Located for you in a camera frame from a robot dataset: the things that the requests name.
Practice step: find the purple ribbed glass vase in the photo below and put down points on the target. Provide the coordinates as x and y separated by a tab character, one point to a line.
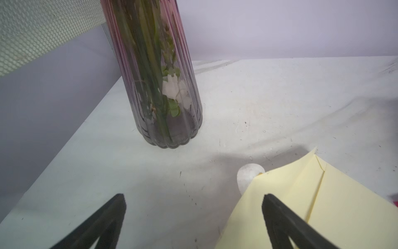
153	56

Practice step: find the pale yellow envelope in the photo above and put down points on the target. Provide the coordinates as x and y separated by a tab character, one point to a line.
342	210

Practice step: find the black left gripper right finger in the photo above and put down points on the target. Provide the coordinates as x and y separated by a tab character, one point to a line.
285	228

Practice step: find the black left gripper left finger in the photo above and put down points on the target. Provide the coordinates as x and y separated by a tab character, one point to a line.
101	229

